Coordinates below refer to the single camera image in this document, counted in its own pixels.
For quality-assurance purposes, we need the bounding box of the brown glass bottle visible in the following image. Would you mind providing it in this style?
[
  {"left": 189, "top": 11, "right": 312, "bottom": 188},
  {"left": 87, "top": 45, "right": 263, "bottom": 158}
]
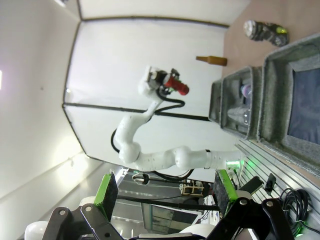
[{"left": 195, "top": 55, "right": 228, "bottom": 67}]

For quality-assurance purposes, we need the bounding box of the white box green light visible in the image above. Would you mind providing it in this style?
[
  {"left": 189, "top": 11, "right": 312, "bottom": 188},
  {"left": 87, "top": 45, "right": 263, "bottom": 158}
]
[{"left": 225, "top": 160, "right": 243, "bottom": 173}]

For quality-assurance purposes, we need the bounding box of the grey fabric basket Plastic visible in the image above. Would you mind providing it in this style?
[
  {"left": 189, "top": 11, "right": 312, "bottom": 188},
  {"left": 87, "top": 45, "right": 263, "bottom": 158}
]
[{"left": 219, "top": 65, "right": 264, "bottom": 140}]

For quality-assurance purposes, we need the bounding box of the aluminium slotted table rail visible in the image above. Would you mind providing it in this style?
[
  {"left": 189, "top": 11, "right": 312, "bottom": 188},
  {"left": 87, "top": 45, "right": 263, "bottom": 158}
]
[{"left": 234, "top": 138, "right": 320, "bottom": 240}]

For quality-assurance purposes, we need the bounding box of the grey fabric basket Bottle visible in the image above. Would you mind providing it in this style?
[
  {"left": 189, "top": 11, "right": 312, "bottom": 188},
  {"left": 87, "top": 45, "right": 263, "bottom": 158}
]
[{"left": 208, "top": 78, "right": 225, "bottom": 130}]

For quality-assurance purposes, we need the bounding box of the black cable bundle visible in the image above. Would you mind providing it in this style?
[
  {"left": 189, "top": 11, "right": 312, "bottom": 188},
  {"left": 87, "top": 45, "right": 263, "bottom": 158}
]
[{"left": 278, "top": 187, "right": 320, "bottom": 233}]

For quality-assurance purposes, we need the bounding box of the black can silver top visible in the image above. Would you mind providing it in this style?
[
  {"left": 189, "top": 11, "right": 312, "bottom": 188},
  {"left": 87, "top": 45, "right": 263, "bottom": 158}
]
[{"left": 243, "top": 19, "right": 290, "bottom": 48}]

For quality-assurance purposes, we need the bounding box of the small black device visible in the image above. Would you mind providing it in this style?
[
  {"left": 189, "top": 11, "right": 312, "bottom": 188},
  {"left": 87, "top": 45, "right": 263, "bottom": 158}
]
[{"left": 264, "top": 172, "right": 277, "bottom": 193}]

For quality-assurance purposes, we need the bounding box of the black enclosure frame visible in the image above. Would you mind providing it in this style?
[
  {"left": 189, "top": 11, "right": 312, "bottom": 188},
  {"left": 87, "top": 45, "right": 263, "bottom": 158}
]
[{"left": 61, "top": 0, "right": 231, "bottom": 162}]

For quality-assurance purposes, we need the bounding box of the wooden crate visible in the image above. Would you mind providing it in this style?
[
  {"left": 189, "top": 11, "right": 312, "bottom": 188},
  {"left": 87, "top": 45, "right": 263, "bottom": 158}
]
[{"left": 179, "top": 182, "right": 204, "bottom": 196}]

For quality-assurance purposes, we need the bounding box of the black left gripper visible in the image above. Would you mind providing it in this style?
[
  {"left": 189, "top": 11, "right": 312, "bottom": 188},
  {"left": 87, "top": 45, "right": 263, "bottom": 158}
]
[{"left": 152, "top": 67, "right": 181, "bottom": 95}]

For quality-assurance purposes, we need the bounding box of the smartphone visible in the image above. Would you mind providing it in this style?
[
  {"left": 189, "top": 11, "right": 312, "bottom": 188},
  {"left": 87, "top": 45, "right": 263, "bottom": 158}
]
[{"left": 241, "top": 176, "right": 264, "bottom": 194}]

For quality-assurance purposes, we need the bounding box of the red soda can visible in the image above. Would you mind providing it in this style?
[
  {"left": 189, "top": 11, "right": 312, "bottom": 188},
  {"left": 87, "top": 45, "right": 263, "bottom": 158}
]
[{"left": 164, "top": 74, "right": 190, "bottom": 96}]

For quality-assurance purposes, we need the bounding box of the grey fabric basket Can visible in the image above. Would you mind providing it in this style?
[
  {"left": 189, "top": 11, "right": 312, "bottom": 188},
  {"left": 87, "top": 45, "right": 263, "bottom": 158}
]
[{"left": 256, "top": 33, "right": 320, "bottom": 176}]

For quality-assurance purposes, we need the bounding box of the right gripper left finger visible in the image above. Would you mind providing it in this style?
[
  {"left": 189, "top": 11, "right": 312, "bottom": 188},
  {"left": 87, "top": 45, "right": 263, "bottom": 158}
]
[{"left": 46, "top": 171, "right": 121, "bottom": 240}]

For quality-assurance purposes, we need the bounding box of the clear plastic bottle purple label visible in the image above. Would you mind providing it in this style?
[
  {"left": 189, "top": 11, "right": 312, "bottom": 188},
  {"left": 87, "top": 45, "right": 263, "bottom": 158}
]
[{"left": 226, "top": 82, "right": 253, "bottom": 132}]

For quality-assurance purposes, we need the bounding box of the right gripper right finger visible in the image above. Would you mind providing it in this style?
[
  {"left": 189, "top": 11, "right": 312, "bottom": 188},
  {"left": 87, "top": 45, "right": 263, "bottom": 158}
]
[{"left": 206, "top": 168, "right": 300, "bottom": 240}]

